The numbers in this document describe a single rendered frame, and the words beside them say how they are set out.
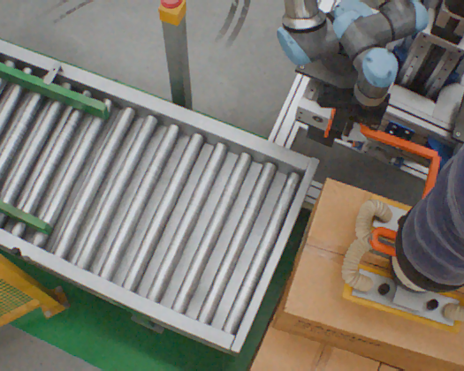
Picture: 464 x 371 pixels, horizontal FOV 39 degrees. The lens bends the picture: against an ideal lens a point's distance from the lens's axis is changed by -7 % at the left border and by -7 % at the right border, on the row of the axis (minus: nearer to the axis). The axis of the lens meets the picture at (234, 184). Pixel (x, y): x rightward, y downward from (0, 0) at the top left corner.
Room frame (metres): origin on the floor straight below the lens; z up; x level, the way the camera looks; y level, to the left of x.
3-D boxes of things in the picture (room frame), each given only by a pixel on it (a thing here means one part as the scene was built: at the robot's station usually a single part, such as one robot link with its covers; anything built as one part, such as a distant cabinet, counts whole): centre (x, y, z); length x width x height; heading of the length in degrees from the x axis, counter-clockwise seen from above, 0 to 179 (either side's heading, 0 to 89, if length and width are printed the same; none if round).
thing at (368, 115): (0.70, -0.30, 1.32); 0.09 x 0.08 x 0.12; 74
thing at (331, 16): (1.00, -0.29, 1.20); 0.13 x 0.12 x 0.14; 117
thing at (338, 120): (0.71, -0.27, 1.18); 0.09 x 0.08 x 0.05; 164
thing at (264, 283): (0.50, -0.15, 0.58); 0.70 x 0.03 x 0.06; 160
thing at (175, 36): (1.17, 0.23, 0.50); 0.07 x 0.07 x 1.00; 70
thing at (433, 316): (0.29, -0.46, 1.08); 0.34 x 0.10 x 0.05; 74
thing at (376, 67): (0.71, -0.29, 1.48); 0.09 x 0.08 x 0.11; 27
